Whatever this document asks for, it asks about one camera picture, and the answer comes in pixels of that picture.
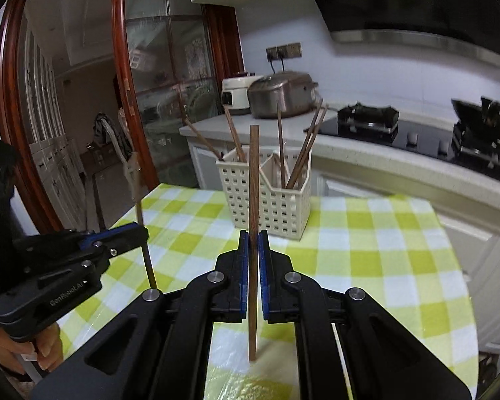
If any silver rice cooker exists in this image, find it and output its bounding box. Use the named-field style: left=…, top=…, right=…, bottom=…
left=247, top=72, right=319, bottom=119

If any white plastic utensil basket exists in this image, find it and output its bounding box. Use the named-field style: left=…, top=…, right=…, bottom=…
left=216, top=148, right=313, bottom=240

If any white carved dining chair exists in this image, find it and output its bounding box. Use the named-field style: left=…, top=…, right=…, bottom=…
left=104, top=108, right=142, bottom=165

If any dark garment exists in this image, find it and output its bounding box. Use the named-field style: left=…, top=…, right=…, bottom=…
left=92, top=112, right=111, bottom=144

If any brown wooden table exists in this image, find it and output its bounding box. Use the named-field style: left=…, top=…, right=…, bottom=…
left=85, top=142, right=122, bottom=168

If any person's left hand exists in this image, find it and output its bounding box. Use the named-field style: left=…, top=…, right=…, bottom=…
left=0, top=323, right=63, bottom=378

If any green white checked tablecloth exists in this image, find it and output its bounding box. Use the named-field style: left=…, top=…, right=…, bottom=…
left=56, top=182, right=480, bottom=400

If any wooden framed glass sliding door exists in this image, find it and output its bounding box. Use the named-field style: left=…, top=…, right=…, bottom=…
left=112, top=0, right=246, bottom=190

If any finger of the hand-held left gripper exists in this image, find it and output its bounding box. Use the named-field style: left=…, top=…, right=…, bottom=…
left=14, top=223, right=141, bottom=260
left=79, top=224, right=149, bottom=276

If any black range hood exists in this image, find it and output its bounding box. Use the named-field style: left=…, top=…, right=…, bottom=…
left=312, top=0, right=500, bottom=69

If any dark wooden door frame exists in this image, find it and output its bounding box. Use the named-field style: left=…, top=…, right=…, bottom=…
left=0, top=0, right=123, bottom=234

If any white rice cooker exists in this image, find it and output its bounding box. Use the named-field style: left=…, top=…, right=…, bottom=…
left=221, top=71, right=264, bottom=116

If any black burner grate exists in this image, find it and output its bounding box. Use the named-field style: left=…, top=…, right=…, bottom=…
left=337, top=102, right=401, bottom=134
left=451, top=127, right=500, bottom=169

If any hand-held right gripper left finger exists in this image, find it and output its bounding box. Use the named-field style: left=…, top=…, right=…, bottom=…
left=31, top=230, right=251, bottom=400

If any black wok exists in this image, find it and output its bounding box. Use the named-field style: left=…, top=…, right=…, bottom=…
left=451, top=97, right=500, bottom=142

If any black glass gas cooktop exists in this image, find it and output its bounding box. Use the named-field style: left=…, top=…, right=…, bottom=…
left=303, top=110, right=500, bottom=182

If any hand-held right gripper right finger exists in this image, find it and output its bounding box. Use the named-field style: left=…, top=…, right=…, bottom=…
left=257, top=229, right=471, bottom=400

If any white panelled cabinet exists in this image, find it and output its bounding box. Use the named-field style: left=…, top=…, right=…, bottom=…
left=23, top=29, right=86, bottom=234

